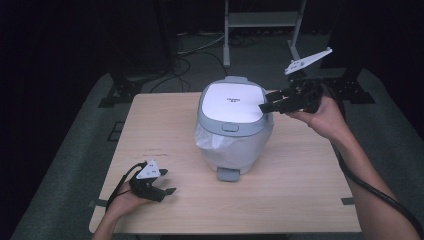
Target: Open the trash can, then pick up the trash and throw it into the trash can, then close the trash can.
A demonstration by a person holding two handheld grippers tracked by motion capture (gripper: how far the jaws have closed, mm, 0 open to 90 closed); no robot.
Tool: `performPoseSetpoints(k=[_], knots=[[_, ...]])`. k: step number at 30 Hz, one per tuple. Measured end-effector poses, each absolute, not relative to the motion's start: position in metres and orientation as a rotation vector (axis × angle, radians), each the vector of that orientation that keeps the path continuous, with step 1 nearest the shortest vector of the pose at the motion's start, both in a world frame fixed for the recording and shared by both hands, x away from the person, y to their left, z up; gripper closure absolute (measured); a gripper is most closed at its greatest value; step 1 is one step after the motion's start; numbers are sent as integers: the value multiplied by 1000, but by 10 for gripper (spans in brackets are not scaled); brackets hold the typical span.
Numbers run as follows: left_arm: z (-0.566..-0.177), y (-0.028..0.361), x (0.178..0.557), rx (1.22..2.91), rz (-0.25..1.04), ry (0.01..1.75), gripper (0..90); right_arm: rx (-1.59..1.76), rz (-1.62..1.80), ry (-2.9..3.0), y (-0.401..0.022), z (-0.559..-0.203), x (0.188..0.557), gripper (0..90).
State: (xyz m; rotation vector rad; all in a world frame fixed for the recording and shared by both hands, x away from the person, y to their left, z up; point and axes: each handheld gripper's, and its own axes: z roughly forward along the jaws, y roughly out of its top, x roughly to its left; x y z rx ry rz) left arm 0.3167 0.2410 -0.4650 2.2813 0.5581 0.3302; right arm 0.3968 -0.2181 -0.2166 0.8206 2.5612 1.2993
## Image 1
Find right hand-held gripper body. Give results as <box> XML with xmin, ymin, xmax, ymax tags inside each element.
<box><xmin>281</xmin><ymin>47</ymin><xmax>334</xmax><ymax>114</ymax></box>

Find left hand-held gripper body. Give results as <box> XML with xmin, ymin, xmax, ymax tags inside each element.
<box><xmin>128</xmin><ymin>159</ymin><xmax>168</xmax><ymax>203</ymax></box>

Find white trash can grey lid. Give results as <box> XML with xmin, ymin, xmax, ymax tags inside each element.
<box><xmin>194</xmin><ymin>75</ymin><xmax>275</xmax><ymax>183</ymax></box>

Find person's left hand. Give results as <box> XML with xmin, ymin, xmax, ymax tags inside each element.
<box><xmin>106</xmin><ymin>181</ymin><xmax>148</xmax><ymax>215</ymax></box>

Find person's right hand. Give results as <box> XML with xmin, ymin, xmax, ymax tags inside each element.
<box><xmin>286</xmin><ymin>96</ymin><xmax>352</xmax><ymax>143</ymax></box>

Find black stand base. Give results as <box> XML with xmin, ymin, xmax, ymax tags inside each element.
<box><xmin>98</xmin><ymin>71</ymin><xmax>145</xmax><ymax>109</ymax></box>
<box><xmin>321</xmin><ymin>66</ymin><xmax>376</xmax><ymax>105</ymax></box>

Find white plastic trash bag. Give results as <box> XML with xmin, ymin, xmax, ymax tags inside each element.
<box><xmin>194</xmin><ymin>113</ymin><xmax>275</xmax><ymax>175</ymax></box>

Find dark floor outlet panel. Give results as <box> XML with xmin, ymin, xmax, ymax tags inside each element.
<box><xmin>106</xmin><ymin>121</ymin><xmax>125</xmax><ymax>143</ymax></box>

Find white metal stand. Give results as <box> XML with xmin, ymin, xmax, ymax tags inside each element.
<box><xmin>222</xmin><ymin>0</ymin><xmax>308</xmax><ymax>69</ymax></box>

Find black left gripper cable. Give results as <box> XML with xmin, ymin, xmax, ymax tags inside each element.
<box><xmin>105</xmin><ymin>161</ymin><xmax>148</xmax><ymax>213</ymax></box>

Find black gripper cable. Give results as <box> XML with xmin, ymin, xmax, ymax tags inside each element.
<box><xmin>105</xmin><ymin>161</ymin><xmax>148</xmax><ymax>213</ymax></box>
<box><xmin>334</xmin><ymin>146</ymin><xmax>424</xmax><ymax>239</ymax></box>

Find grey floor cable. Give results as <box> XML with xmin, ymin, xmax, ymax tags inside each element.
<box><xmin>176</xmin><ymin>31</ymin><xmax>228</xmax><ymax>56</ymax></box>

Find black floor cable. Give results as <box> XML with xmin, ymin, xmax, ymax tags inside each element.
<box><xmin>149</xmin><ymin>49</ymin><xmax>230</xmax><ymax>94</ymax></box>

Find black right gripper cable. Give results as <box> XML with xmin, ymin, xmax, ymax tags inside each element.
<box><xmin>334</xmin><ymin>146</ymin><xmax>424</xmax><ymax>239</ymax></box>

